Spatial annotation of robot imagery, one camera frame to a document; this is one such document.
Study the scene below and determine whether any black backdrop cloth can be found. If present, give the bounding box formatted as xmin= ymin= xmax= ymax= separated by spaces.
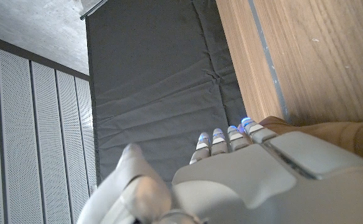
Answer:
xmin=85 ymin=0 xmax=247 ymax=184

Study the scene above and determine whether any brown jacket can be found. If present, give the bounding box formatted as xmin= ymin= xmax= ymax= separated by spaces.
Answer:
xmin=258 ymin=116 xmax=363 ymax=167

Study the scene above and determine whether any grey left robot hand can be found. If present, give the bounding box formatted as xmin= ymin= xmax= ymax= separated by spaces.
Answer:
xmin=77 ymin=117 xmax=363 ymax=224

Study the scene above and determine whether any grey tape outline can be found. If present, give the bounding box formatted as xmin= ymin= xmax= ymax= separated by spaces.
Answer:
xmin=248 ymin=0 xmax=291 ymax=124

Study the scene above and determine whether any metal backdrop rail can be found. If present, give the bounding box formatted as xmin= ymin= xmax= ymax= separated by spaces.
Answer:
xmin=80 ymin=0 xmax=109 ymax=21

